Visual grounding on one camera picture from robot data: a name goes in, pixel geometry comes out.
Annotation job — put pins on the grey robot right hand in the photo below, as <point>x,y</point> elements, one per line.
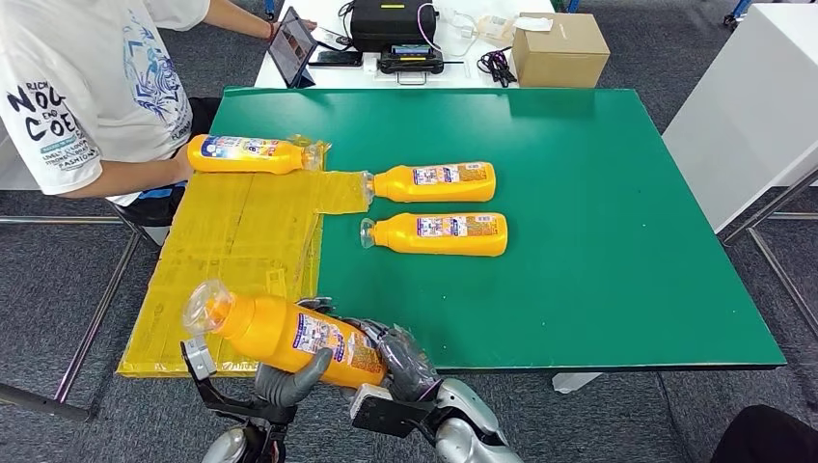
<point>406,367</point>

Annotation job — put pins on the person's left hand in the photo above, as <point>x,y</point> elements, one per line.
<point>309,25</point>

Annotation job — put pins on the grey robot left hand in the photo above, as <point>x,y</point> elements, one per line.
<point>287,390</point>

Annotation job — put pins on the orange detergent bottle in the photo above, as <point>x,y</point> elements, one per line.
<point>441,192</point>
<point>249,161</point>
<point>275,332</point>
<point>441,247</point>

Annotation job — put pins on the person's left forearm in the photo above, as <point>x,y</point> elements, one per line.
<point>243,16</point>

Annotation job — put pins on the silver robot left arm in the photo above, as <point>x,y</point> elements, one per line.
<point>223,447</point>

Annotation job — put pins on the person's right forearm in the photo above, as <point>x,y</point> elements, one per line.
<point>128,182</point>

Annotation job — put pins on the black tablet on stand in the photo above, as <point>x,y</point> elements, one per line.
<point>291,46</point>

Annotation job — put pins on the black smartphone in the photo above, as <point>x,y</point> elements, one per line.
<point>337,57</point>

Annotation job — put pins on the blue table leg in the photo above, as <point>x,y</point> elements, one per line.
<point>270,6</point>
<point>572,4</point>

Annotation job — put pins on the small white adapter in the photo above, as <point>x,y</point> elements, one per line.
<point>370,62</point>

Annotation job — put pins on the black carrying case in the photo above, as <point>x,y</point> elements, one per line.
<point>388,27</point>

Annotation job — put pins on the black handheld controller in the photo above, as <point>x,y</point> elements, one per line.
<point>410,62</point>

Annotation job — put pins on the yellow taped cardboard sheet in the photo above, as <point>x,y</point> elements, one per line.
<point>211,255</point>

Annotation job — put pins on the white table foot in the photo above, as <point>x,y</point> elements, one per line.
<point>574,382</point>

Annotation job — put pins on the clear plastic bag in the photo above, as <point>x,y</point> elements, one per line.
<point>496,27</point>

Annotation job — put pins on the white paper slip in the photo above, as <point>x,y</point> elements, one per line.
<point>534,23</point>

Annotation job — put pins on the person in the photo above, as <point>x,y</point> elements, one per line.
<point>64,76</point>

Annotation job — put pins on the brown cardboard box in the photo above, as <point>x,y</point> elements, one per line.
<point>560,59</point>

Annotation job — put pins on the black rounded object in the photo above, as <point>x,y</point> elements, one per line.
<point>770,439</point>

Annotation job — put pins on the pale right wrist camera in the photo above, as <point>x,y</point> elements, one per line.
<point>383,412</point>

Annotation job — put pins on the blue wheeled frame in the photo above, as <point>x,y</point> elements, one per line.
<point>739,8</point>

